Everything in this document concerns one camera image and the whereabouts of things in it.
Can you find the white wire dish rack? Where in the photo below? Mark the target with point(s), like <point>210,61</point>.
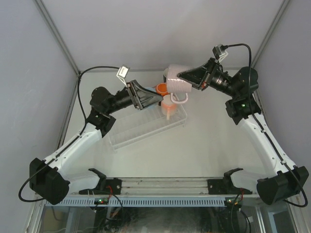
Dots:
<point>134,125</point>

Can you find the light blue mug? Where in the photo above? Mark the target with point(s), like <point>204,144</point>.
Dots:
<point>154,105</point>

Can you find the blue slotted cable duct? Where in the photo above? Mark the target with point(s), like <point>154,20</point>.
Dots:
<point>144,202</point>

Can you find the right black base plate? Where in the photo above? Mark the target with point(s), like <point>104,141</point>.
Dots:
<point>217,187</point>

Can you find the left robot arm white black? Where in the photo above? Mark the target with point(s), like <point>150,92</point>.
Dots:
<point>49,177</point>

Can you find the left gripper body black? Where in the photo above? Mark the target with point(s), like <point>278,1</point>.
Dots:
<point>134,95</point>

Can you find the pink mug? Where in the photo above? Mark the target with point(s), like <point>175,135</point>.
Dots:
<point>168,108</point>

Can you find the black mug cream inside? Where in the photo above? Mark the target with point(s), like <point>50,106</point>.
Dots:
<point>165,74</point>

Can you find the aluminium front frame rail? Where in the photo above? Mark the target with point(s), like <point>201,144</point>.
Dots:
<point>170,187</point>

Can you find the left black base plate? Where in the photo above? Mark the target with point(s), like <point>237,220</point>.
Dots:
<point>110,185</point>

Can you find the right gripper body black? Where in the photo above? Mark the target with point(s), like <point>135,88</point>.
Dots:
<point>209,75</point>

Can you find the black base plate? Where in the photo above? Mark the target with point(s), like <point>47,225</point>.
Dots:
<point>110,185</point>
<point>217,187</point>

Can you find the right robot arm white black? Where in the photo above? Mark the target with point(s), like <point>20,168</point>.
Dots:
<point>282,178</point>

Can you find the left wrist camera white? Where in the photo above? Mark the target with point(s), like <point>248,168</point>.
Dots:
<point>122,73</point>

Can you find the orange mug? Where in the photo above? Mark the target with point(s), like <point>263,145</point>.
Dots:
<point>161,89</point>

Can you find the lilac mug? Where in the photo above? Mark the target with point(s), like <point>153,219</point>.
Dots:
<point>176,85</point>

